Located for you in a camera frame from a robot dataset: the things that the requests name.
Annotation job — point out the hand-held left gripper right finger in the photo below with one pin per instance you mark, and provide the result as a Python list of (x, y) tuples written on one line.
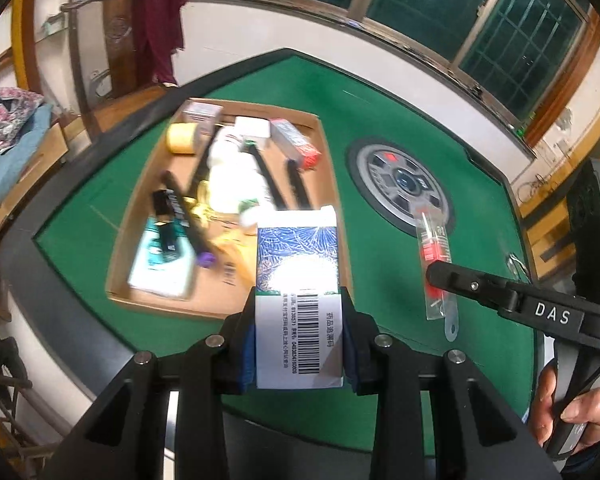
[(355, 355)]

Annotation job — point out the black pen purple cap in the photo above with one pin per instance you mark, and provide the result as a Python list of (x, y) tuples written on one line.
[(190, 220)]

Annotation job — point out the white plastic bottle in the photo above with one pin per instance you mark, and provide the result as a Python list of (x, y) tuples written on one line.
[(235, 185)]

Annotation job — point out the light blue cloth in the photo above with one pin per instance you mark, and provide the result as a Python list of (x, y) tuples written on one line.
[(20, 160)]

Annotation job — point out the light blue tissue pack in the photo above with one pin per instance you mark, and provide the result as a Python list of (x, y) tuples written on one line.
[(160, 275)]

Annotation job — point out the dark wooden furniture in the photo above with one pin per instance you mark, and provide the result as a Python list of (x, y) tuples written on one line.
[(10, 400)]

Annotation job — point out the clear red blister pack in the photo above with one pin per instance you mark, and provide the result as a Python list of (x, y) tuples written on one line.
[(432, 245)]

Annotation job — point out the clear frame eyeglasses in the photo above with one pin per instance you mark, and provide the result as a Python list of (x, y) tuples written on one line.
[(516, 262)]

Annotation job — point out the small white purple box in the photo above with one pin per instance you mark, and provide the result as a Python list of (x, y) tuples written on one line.
[(202, 111)]

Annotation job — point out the carved wooden chair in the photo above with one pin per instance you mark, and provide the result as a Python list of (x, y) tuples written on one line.
[(117, 40)]

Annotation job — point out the slim black pen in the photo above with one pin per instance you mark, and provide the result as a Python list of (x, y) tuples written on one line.
[(299, 185)]

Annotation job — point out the maroon cloth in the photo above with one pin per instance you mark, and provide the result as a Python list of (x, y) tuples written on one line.
[(157, 25)]

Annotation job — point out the yellow tape roll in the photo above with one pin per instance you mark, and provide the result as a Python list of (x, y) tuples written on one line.
[(181, 138)]

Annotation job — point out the red white box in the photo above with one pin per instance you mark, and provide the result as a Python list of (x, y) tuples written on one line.
[(295, 142)]

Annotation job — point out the floral cloth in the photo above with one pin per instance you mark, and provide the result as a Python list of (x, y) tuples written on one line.
[(5, 120)]

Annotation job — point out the brown cardboard box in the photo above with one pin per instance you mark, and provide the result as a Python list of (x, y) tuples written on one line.
[(150, 195)]

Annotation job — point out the white medicine box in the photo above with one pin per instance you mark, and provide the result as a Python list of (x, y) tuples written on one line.
[(252, 132)]

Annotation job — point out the wooden framed window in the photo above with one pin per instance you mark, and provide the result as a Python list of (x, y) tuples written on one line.
[(520, 35)]

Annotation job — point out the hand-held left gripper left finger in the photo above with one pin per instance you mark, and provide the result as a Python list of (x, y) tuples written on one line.
[(247, 355)]

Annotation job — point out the blue patterned medicine box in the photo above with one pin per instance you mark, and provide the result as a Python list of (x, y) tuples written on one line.
[(300, 310)]

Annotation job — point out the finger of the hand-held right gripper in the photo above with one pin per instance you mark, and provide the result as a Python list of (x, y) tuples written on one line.
[(460, 282)]

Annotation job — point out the round grey table control panel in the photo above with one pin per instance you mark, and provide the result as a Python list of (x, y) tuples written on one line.
[(400, 180)]

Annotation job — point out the small white green object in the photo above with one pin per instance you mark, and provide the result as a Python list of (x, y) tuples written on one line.
[(249, 212)]

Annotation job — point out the wooden bench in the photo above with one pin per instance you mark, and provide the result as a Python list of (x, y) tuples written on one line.
[(40, 180)]

